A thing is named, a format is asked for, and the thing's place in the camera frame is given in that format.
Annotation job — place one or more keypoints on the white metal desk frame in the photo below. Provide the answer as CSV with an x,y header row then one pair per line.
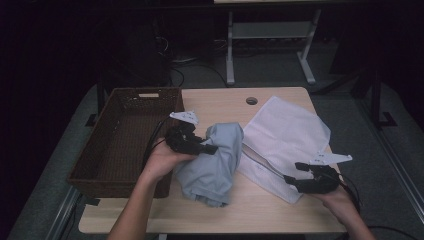
x,y
270,30

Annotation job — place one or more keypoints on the grey table grommet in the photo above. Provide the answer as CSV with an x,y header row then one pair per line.
x,y
251,100

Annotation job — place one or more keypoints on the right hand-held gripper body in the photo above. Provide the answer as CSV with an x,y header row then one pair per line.
x,y
321,183

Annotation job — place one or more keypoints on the light blue garment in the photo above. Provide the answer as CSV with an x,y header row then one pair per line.
x,y
213,173

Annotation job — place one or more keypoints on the white mesh laundry bag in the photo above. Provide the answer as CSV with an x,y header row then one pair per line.
x,y
286,133

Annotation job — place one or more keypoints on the person's right hand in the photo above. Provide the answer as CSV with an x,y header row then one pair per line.
x,y
336,201

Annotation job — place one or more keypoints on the dark tape strip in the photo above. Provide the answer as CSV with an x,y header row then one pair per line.
x,y
92,201

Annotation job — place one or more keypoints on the metal floor rail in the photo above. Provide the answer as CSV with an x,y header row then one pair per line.
x,y
400,173
63,213

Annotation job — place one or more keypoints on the brown wicker basket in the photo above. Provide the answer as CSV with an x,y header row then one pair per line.
x,y
110,110

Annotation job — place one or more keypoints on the person's left hand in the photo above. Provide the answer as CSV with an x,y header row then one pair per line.
x,y
163,161

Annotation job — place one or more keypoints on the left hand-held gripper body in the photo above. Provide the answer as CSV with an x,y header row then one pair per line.
x,y
181,140

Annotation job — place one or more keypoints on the black metal stand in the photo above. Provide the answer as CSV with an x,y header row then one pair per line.
x,y
376,100
100,100

